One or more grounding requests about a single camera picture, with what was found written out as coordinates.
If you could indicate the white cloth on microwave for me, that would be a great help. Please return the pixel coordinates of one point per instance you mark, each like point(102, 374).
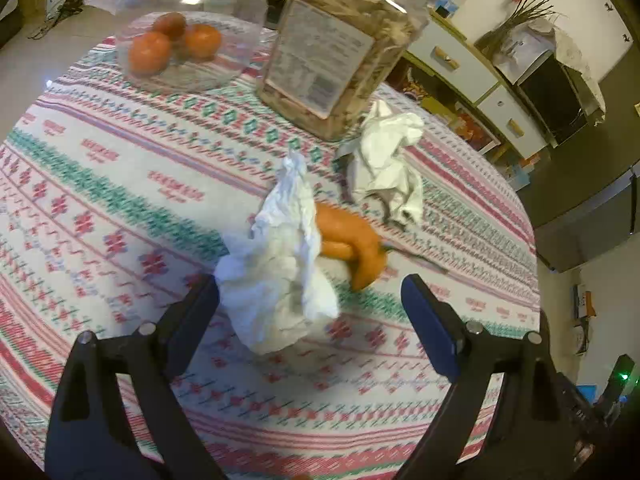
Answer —
point(575, 55)

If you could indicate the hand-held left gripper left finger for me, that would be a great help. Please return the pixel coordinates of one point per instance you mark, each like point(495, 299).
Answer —
point(197, 305)

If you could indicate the large crumpled grey-white paper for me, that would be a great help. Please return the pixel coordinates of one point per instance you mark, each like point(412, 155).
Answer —
point(385, 165)

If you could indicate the clear plastic snack jar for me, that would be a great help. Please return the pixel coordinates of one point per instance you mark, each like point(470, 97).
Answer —
point(340, 40)

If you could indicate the orange carrot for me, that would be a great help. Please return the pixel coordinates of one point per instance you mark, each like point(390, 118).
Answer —
point(337, 251)
point(360, 240)

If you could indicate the black microwave oven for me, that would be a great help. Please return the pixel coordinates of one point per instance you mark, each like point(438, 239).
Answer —
point(550, 100)

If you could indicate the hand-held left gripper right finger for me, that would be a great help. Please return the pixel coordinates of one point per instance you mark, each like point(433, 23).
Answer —
point(430, 330)

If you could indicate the white tissue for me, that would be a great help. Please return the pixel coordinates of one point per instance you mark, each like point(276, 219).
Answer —
point(280, 270)

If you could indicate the white drawer cabinet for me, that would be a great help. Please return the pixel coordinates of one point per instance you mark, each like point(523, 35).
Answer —
point(465, 70)

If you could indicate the orange fruit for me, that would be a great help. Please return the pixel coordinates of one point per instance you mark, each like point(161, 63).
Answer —
point(202, 41)
point(149, 52)
point(170, 24)

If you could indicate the grey refrigerator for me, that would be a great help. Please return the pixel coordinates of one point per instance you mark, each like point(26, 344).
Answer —
point(585, 220)

